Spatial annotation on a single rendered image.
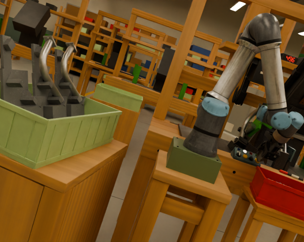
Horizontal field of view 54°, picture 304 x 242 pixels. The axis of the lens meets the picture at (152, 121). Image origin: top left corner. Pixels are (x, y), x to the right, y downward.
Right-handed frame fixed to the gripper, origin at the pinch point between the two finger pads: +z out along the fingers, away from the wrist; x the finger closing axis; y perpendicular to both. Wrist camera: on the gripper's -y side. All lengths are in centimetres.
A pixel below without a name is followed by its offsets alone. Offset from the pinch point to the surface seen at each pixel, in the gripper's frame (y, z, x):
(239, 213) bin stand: 25.9, 16.2, -3.5
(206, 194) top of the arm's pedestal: 44, -16, -32
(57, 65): 7, -21, -111
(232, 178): 9.4, 11.7, -9.7
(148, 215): 53, -1, -50
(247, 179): 8.2, 9.9, -2.0
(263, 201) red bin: 30.3, -5.1, -1.7
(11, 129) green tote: 56, -32, -104
